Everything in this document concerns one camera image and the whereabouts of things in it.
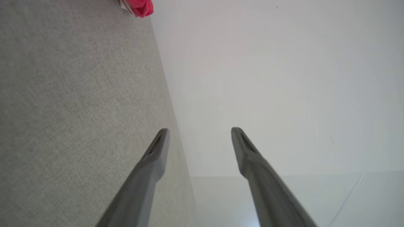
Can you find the grey fabric sofa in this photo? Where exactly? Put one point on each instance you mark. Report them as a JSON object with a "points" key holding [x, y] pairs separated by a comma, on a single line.
{"points": [[79, 110]]}

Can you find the red and white shirt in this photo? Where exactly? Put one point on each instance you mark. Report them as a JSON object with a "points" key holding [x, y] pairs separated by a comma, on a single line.
{"points": [[142, 7]]}

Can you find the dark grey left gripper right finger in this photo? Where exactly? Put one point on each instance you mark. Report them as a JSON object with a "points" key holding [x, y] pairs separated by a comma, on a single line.
{"points": [[268, 192]]}

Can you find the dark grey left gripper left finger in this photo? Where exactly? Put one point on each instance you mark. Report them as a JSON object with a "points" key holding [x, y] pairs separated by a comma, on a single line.
{"points": [[143, 183]]}

